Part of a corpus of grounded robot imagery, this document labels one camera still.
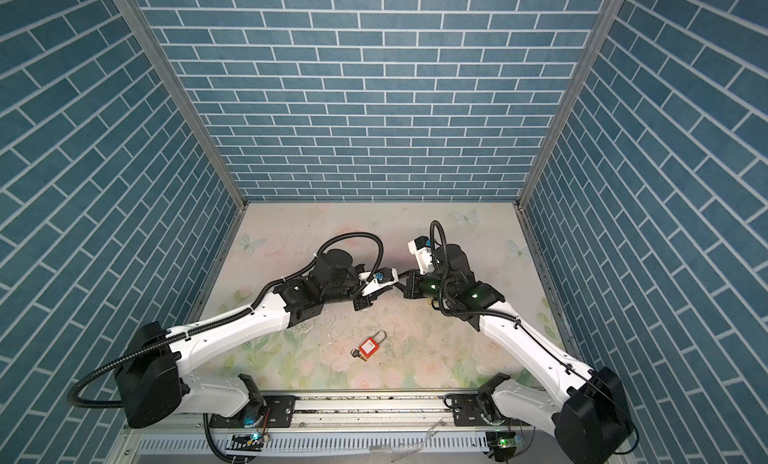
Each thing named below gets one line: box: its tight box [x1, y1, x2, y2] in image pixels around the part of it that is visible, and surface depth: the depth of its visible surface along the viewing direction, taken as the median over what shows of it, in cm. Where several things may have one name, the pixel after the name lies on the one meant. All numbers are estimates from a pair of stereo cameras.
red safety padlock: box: [358, 330, 387, 359], surface depth 84 cm
